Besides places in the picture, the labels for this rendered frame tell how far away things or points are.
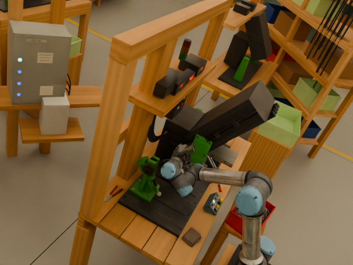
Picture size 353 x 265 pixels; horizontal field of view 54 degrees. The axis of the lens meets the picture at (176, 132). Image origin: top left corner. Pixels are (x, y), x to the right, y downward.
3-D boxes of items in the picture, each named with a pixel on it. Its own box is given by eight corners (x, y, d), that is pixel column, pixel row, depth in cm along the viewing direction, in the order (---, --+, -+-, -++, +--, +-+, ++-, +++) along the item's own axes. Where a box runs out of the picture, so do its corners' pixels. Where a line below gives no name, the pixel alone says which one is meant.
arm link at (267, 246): (270, 257, 190) (281, 242, 182) (260, 274, 180) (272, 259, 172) (251, 243, 194) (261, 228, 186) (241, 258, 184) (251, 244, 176)
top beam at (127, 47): (229, 9, 262) (233, -3, 257) (126, 65, 141) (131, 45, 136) (218, 4, 264) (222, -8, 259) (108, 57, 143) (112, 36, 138)
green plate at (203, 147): (202, 166, 235) (215, 138, 228) (199, 169, 227) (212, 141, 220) (187, 158, 237) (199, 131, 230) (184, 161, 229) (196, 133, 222)
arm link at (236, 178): (278, 166, 164) (191, 158, 194) (269, 177, 156) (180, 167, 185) (280, 188, 168) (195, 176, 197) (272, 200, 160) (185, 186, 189)
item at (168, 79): (175, 89, 199) (178, 79, 195) (164, 99, 187) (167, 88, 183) (164, 84, 200) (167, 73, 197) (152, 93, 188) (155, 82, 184)
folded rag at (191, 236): (190, 229, 208) (191, 226, 206) (201, 237, 205) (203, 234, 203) (180, 238, 200) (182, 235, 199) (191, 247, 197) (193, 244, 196)
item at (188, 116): (190, 149, 272) (205, 113, 253) (175, 169, 247) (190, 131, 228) (170, 138, 275) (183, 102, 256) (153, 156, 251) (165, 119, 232)
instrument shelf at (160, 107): (215, 69, 255) (216, 63, 253) (162, 118, 183) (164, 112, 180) (185, 54, 260) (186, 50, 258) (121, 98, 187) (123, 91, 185)
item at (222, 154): (237, 156, 246) (239, 153, 245) (231, 168, 233) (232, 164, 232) (188, 131, 254) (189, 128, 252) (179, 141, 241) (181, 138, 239)
